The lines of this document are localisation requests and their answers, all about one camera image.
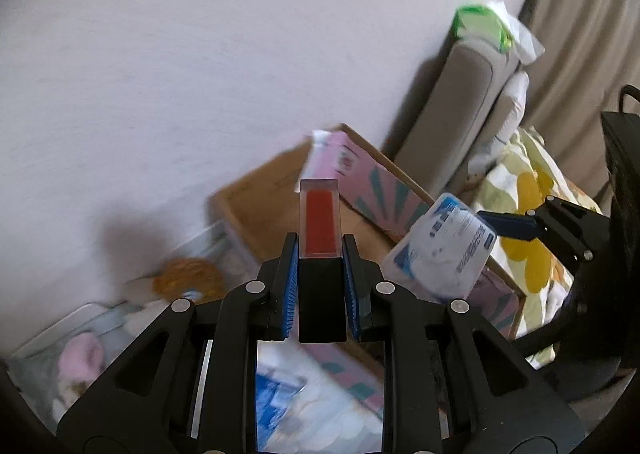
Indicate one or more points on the green tissue packet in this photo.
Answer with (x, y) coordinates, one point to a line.
(477, 24)

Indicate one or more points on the yellow floral blanket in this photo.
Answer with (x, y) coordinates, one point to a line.
(530, 264)

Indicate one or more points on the blue white plastic bag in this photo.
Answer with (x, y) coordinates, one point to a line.
(272, 394)

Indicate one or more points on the red lip gloss tube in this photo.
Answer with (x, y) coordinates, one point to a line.
(320, 224)

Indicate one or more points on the orange round toy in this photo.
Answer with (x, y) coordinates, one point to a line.
(187, 278)

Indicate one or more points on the white pillow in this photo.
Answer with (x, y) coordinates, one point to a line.
(510, 109)

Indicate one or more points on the grey sofa cushion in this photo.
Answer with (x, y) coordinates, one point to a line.
(450, 109)

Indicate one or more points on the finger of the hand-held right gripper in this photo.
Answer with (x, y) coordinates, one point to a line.
(505, 226)
(545, 326)

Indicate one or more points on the beige curtain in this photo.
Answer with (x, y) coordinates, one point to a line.
(580, 34)

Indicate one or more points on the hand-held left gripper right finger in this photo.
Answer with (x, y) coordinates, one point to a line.
(352, 284)

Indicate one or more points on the pink plush toy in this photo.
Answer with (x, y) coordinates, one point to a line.
(80, 356)

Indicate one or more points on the clear plastic bin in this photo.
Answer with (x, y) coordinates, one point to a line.
(100, 324)

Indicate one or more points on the pink printed cardboard box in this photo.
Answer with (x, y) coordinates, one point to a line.
(260, 204)

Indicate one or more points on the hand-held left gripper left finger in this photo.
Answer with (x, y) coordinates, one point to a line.
(289, 284)

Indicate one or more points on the white blue printed packet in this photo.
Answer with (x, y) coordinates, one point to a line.
(440, 249)

